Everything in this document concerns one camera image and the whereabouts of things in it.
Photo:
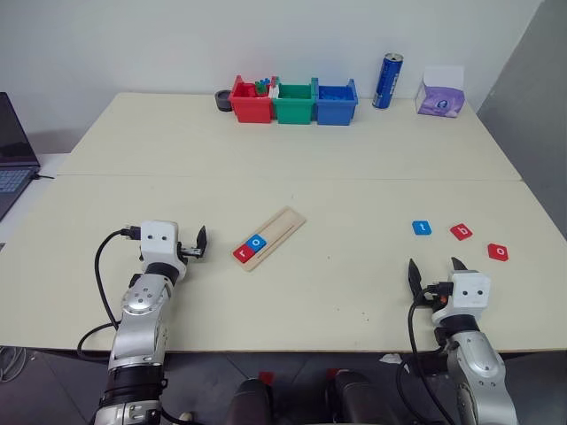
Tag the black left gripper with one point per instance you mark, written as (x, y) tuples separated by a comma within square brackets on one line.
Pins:
[(191, 252)]

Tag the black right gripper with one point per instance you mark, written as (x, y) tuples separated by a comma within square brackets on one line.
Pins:
[(426, 303)]

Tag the red letter tile b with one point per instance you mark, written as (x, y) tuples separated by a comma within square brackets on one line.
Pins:
[(462, 232)]

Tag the red letter tile o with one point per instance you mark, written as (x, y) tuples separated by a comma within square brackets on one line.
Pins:
[(499, 251)]

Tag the wooden letter tray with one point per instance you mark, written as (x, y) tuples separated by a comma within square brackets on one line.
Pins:
[(283, 223)]

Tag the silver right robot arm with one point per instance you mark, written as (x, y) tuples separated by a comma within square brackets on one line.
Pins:
[(478, 363)]

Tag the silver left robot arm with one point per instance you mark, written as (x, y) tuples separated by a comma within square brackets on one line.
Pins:
[(137, 327)]

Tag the blue letter tile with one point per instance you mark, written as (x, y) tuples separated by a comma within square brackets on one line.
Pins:
[(256, 242), (422, 228)]

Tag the white paper scrap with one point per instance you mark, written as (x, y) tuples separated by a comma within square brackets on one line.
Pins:
[(390, 359)]

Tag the black round container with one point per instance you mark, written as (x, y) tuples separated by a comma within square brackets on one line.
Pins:
[(222, 104)]

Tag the red plastic bin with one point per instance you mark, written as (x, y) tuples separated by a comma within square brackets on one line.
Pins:
[(252, 110)]

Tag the red floor marker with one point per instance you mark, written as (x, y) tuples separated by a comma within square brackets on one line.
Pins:
[(332, 375), (266, 378)]

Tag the dark rounded shape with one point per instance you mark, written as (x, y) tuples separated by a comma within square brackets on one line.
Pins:
[(350, 398), (252, 403)]

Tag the green plastic bin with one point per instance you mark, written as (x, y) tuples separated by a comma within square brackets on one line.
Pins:
[(292, 113)]

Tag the green toy brick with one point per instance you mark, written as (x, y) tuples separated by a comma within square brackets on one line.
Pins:
[(261, 89)]

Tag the white plastic object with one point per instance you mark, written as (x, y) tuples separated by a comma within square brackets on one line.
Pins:
[(274, 92)]

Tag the purple tissue pack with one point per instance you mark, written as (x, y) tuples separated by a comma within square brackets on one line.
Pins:
[(438, 104)]

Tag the blue toy brick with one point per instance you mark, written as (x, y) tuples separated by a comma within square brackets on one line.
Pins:
[(265, 81)]

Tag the blue plastic bin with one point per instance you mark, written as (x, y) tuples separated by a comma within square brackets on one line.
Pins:
[(334, 113)]

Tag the blue drink can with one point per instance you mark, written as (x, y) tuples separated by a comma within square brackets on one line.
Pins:
[(387, 84)]

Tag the dark laptop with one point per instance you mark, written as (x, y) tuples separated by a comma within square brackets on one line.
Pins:
[(13, 141)]

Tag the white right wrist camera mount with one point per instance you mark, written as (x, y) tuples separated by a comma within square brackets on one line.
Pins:
[(469, 292)]

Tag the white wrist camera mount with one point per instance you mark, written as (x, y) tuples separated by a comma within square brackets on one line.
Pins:
[(469, 292), (157, 243)]

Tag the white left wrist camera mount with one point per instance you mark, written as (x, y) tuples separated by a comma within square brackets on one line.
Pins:
[(157, 243)]

